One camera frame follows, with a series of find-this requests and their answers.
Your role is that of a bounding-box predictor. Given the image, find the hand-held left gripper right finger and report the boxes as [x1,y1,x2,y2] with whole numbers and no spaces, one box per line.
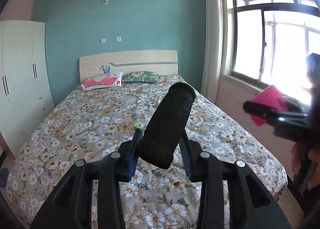
[179,131,293,229]

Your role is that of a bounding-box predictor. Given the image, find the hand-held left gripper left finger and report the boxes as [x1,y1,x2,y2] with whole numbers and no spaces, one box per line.
[30,129,144,229]

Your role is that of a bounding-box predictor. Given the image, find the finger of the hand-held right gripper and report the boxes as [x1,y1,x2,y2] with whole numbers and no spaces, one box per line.
[243,100,309,126]
[282,95,313,115]

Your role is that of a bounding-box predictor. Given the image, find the pink cloth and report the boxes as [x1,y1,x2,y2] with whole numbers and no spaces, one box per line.
[250,85,285,127]

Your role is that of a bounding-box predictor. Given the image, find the black foam cylinder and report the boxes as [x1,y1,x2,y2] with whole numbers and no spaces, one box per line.
[137,82,196,169]

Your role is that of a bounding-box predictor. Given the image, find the person's right hand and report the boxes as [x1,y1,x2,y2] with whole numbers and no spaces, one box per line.
[291,141,320,179]

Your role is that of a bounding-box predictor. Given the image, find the bed with floral sheet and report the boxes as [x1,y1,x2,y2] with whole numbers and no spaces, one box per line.
[6,74,288,229]

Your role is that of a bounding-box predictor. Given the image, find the dark framed window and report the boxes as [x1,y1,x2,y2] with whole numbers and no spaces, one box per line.
[224,0,320,109]

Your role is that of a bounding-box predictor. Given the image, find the white curtain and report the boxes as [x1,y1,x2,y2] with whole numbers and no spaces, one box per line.
[201,0,224,103]

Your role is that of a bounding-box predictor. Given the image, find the green floral pillow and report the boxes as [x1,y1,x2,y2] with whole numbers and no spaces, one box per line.
[122,71,160,83]

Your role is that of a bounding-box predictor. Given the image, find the pink and white pillow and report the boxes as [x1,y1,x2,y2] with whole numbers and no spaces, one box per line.
[81,71,123,92]

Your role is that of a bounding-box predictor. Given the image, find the beige wooden headboard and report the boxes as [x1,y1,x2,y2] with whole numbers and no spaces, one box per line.
[79,50,178,86]

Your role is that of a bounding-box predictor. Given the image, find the white wardrobe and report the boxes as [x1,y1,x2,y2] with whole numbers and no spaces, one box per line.
[0,20,55,158]

